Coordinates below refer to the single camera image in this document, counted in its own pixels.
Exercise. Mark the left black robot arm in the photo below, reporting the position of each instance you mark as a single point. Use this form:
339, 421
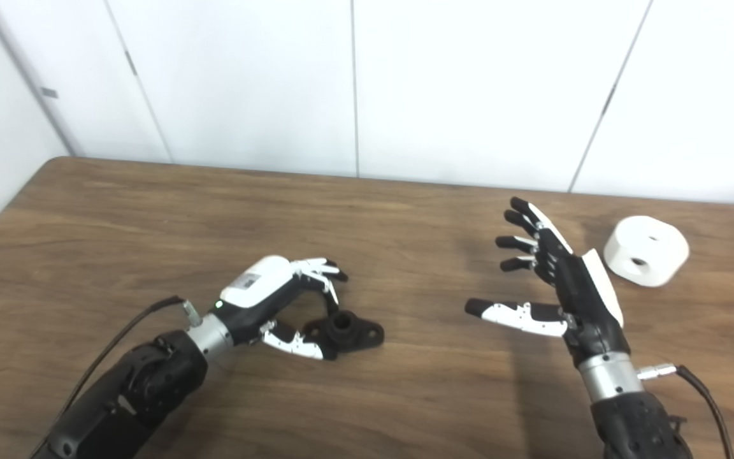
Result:
137, 389

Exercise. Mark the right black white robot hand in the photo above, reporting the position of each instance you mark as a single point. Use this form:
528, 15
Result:
587, 299

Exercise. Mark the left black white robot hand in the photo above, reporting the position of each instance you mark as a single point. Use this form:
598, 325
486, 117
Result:
255, 284

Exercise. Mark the round white piece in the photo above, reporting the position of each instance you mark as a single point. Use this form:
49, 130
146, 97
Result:
650, 258

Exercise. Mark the black flanged holder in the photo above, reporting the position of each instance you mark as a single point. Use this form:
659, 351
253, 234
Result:
357, 335

